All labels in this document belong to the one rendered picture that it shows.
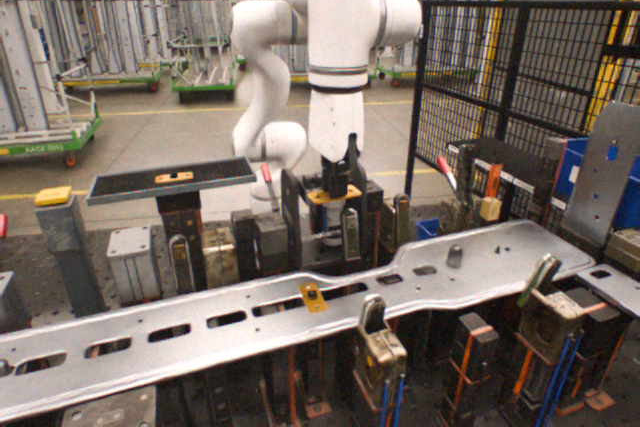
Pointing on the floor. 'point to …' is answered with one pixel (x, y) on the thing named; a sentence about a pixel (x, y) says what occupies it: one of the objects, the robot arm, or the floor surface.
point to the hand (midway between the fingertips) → (334, 181)
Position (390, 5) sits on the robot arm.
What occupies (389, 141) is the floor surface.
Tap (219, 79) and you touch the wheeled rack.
